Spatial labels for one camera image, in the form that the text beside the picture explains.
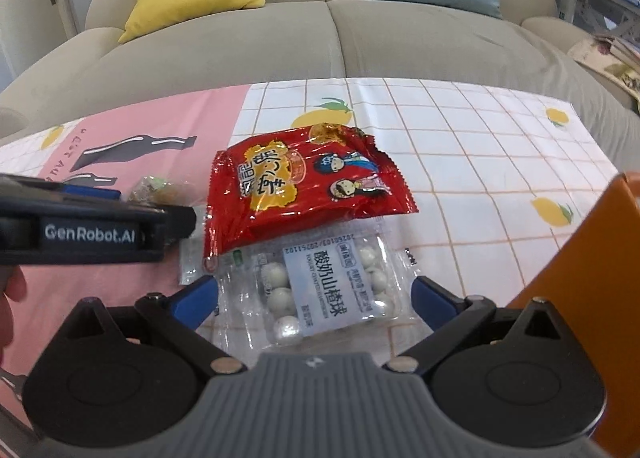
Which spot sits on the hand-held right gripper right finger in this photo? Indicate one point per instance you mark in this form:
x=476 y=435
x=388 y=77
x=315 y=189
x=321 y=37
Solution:
x=430 y=300

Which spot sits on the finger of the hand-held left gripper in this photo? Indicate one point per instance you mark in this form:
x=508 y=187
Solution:
x=181 y=224
x=90 y=191

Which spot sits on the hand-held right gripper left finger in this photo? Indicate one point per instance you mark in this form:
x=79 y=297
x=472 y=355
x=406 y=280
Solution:
x=197 y=300

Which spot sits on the clear bag of green candies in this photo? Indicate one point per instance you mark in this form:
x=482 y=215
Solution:
x=160 y=190

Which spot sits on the clear packet of white balls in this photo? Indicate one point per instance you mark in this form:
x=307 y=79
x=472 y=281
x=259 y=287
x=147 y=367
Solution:
x=325 y=283

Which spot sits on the red cartoon snack packet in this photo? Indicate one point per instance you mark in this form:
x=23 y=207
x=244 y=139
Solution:
x=300 y=188

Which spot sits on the orange cardboard box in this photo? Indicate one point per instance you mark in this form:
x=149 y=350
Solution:
x=600 y=263

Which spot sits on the person's left hand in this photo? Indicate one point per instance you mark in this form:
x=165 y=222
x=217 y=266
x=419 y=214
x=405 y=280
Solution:
x=9 y=308

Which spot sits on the pink white lemon tablecloth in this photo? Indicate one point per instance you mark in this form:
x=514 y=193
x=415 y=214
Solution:
x=475 y=178

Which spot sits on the white door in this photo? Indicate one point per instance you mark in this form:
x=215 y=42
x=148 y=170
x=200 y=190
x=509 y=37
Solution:
x=30 y=8

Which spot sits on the beige sofa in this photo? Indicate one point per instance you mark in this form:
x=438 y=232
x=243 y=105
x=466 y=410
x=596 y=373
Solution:
x=425 y=43

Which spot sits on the stack of books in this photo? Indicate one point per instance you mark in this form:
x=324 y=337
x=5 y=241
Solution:
x=627 y=51

